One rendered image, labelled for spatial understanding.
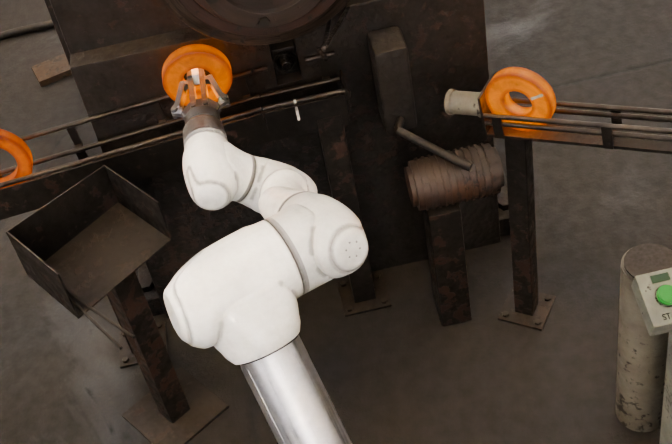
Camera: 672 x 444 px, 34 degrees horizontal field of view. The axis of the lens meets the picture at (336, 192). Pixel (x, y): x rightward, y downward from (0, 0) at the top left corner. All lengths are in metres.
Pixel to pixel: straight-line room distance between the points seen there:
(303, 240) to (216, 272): 0.14
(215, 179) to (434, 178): 0.62
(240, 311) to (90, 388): 1.45
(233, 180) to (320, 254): 0.57
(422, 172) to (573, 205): 0.76
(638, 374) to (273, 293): 1.13
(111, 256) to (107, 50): 0.48
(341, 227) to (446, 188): 0.95
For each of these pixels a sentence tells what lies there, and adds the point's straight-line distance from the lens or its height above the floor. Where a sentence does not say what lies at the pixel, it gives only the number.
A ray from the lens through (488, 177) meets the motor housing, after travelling 2.56.
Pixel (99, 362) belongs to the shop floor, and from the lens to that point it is 3.06.
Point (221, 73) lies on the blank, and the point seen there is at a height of 0.83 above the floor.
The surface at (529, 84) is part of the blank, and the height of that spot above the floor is 0.77.
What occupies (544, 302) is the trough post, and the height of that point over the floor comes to 0.01.
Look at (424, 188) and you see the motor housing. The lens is 2.53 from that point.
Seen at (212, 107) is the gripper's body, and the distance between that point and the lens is 2.30.
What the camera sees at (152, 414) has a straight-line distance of 2.88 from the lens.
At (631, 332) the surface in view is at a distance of 2.42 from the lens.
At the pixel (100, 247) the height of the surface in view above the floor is 0.60.
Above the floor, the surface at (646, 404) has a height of 0.11.
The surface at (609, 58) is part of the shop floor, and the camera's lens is 3.73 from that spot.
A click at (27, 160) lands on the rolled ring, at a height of 0.70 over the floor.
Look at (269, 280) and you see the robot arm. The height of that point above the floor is 1.07.
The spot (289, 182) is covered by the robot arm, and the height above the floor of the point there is 0.80.
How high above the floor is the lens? 2.22
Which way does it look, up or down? 42 degrees down
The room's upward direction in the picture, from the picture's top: 12 degrees counter-clockwise
